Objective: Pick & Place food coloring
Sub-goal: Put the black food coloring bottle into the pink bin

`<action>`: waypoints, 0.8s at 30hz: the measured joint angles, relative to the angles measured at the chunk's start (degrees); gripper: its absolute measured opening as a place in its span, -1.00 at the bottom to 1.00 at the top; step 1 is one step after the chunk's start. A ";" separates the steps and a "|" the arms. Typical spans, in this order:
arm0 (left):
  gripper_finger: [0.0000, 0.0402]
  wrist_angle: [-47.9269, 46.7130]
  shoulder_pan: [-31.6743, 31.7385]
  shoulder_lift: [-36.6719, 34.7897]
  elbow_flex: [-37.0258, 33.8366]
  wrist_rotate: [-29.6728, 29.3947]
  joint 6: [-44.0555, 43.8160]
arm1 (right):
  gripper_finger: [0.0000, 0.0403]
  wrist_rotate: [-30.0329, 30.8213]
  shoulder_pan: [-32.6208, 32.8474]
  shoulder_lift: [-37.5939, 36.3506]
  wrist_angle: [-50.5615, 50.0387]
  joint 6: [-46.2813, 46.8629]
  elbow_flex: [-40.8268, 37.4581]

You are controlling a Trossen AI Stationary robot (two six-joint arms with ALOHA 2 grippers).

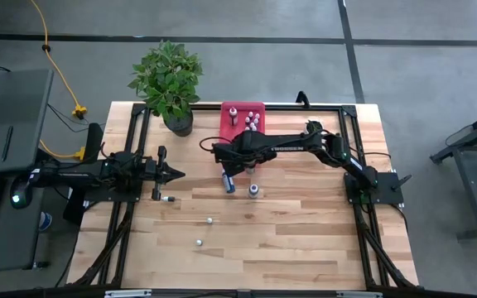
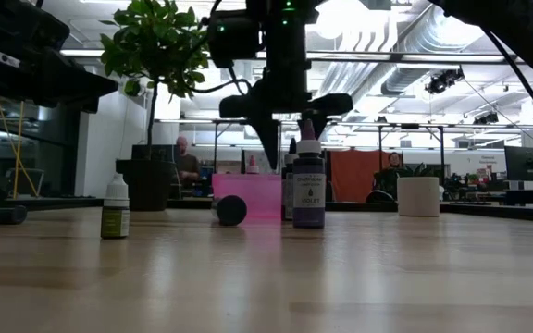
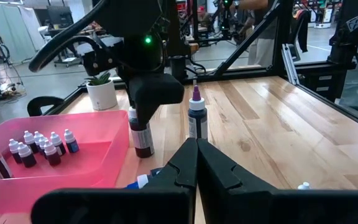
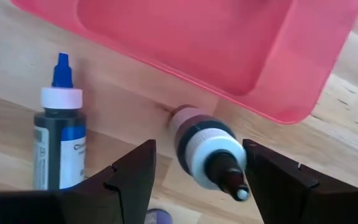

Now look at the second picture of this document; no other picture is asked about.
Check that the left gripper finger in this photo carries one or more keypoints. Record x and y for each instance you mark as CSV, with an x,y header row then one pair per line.
x,y
67,83

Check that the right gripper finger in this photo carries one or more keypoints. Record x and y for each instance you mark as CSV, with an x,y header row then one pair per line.
x,y
321,122
267,134

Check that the large black-capped dye bottle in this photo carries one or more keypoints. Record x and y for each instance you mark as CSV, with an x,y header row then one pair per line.
x,y
288,159

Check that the large blue-capped dye bottle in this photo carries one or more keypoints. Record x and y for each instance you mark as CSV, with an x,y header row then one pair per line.
x,y
231,211

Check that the large violet dye bottle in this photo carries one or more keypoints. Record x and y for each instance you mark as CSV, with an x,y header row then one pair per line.
x,y
309,217

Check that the small dark dye bottle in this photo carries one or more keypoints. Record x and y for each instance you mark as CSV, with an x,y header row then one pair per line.
x,y
12,215

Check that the small green dye bottle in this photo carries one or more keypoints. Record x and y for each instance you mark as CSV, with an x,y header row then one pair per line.
x,y
114,224

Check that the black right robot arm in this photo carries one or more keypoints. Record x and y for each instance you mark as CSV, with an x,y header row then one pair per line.
x,y
285,41

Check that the pink plastic tray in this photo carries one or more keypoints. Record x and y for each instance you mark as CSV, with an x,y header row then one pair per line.
x,y
262,194

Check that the orange partition screen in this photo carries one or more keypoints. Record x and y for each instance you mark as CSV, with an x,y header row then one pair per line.
x,y
354,176

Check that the dark glass partition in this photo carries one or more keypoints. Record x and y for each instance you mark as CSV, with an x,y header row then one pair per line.
x,y
58,152

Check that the person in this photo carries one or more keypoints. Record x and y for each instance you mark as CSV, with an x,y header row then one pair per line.
x,y
187,164
393,161

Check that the leafy tree in black pot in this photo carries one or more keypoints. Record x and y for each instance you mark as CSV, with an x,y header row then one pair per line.
x,y
155,41

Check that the succulent in white pot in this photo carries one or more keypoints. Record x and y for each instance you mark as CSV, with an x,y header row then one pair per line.
x,y
418,196

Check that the black ceiling spotlight cluster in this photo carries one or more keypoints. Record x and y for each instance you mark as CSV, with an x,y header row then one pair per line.
x,y
486,119
444,79

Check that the black computer monitor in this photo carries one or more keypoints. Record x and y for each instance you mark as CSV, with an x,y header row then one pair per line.
x,y
525,164

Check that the black office desk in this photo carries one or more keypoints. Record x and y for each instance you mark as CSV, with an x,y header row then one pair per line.
x,y
525,198

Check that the black metal stand frame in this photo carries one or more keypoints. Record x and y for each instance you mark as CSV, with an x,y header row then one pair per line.
x,y
410,126

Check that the long black light rail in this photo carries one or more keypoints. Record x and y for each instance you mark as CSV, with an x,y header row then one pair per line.
x,y
387,57

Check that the silver ventilation duct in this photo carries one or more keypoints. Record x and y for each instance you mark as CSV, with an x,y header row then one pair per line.
x,y
414,55

